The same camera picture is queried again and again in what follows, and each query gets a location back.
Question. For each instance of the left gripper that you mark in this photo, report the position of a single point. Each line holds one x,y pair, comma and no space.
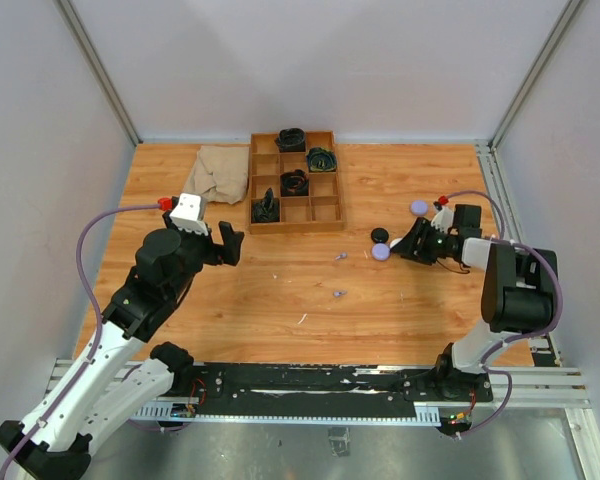
228,252

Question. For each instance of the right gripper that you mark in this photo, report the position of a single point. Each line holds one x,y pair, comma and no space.
410,248

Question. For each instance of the purple earbud case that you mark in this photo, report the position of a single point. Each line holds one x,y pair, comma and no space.
419,208
380,252

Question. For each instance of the black earbud case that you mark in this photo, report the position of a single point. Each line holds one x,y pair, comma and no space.
379,235

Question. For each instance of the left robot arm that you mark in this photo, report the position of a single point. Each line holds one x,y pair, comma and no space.
58,439

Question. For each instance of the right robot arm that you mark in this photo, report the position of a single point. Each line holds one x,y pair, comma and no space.
519,295

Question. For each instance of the dark floral folded tie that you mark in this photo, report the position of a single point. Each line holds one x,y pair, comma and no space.
267,209

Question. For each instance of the beige folded cloth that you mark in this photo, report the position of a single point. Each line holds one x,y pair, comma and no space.
219,174

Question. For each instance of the wooden compartment tray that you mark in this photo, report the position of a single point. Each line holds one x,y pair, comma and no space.
319,212

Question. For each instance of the black orange rolled tie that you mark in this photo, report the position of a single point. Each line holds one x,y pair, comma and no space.
294,184

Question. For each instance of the black rolled tie top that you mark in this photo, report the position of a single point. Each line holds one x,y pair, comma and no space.
291,140

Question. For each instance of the blue yellow rolled tie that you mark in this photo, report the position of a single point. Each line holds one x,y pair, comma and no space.
321,160

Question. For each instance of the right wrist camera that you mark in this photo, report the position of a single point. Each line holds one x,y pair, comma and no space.
442,221

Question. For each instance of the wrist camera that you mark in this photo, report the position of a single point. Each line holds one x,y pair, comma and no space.
442,221
188,214

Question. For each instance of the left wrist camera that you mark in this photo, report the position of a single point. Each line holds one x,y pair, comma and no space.
188,214

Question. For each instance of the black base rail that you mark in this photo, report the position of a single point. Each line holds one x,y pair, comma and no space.
310,391

